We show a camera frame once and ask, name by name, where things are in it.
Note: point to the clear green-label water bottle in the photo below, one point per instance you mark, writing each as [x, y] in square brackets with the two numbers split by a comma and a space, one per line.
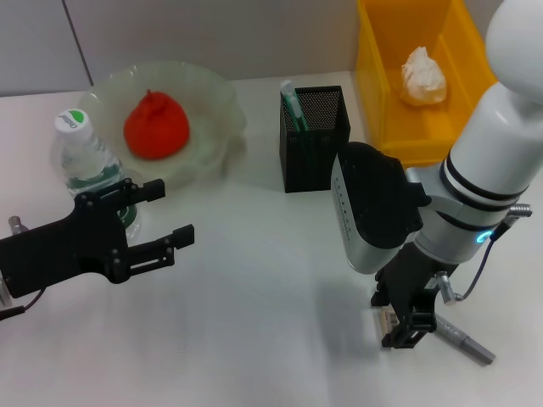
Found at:
[80, 157]

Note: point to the white paper ball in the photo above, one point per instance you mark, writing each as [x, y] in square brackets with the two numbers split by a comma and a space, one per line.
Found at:
[424, 80]

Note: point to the black mesh pen holder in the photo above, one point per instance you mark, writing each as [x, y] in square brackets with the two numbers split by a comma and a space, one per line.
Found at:
[314, 157]

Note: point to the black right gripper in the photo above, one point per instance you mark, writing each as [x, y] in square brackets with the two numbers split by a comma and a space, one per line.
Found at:
[411, 280]

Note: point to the translucent wavy fruit plate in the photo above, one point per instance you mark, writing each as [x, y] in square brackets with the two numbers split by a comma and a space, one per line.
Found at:
[212, 110]

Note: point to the red-orange fruit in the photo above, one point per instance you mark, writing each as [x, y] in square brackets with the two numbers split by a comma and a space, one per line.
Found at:
[157, 127]

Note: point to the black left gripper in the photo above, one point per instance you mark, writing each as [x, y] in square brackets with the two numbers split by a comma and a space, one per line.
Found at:
[63, 250]

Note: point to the yellow plastic storage bin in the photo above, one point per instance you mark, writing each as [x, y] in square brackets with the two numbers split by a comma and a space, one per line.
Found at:
[382, 85]

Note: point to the grey marker pen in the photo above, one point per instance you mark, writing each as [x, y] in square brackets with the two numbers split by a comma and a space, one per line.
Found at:
[466, 339]

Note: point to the beige eraser with barcode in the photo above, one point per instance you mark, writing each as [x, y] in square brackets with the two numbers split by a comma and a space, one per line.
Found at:
[386, 318]

